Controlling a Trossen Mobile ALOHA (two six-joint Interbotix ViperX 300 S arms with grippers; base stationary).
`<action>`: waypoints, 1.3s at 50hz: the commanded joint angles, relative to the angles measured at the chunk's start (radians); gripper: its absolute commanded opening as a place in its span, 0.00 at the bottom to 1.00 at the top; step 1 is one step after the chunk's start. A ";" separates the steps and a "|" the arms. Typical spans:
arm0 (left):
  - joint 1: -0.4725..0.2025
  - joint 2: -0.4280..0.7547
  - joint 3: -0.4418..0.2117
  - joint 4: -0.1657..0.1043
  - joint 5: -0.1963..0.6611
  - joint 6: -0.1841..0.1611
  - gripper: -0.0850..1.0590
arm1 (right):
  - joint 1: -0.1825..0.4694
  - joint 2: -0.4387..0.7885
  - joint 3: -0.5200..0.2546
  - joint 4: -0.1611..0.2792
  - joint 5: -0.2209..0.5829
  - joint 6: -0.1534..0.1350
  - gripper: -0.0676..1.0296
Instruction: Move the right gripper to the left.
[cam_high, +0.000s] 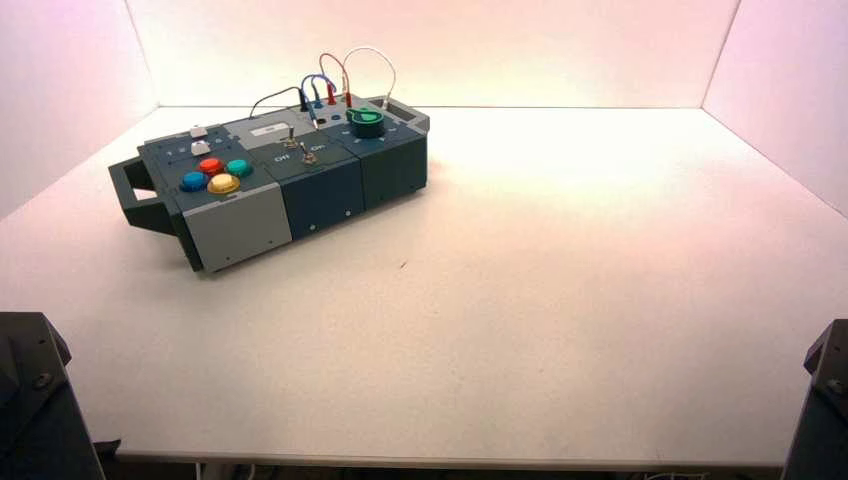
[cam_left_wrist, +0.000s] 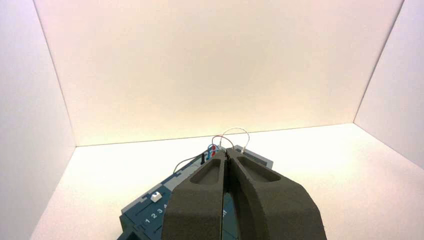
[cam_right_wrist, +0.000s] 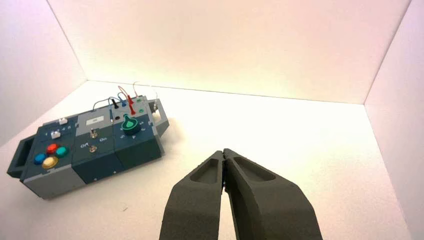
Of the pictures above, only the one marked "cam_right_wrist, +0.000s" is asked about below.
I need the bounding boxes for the blue grey task board box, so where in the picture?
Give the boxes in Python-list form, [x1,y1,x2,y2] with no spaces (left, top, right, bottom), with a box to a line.
[6,94,170,201]

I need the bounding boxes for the green rotary knob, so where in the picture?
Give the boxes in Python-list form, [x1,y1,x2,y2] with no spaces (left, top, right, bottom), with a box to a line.
[120,113,140,136]

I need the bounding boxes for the yellow round push button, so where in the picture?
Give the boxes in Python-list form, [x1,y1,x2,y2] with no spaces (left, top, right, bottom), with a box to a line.
[42,156,60,170]

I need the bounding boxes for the white cable silver plug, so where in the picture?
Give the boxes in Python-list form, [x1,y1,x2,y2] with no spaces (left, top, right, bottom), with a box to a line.
[149,84,159,112]

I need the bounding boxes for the red banana plug cable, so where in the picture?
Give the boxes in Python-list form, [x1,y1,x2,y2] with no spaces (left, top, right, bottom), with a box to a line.
[117,85,137,116]

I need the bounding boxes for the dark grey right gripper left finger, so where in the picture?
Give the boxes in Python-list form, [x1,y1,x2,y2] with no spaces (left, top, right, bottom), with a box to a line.
[158,150,226,240]

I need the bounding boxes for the white cable green plug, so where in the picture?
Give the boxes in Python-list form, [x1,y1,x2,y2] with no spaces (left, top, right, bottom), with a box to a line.
[132,81,144,102]

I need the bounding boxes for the blue banana plug cable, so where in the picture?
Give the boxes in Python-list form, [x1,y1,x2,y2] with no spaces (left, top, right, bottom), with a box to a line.
[92,92,128,112]

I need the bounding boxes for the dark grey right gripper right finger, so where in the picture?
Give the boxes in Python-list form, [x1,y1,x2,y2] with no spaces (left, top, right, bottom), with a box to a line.
[223,148,324,240]

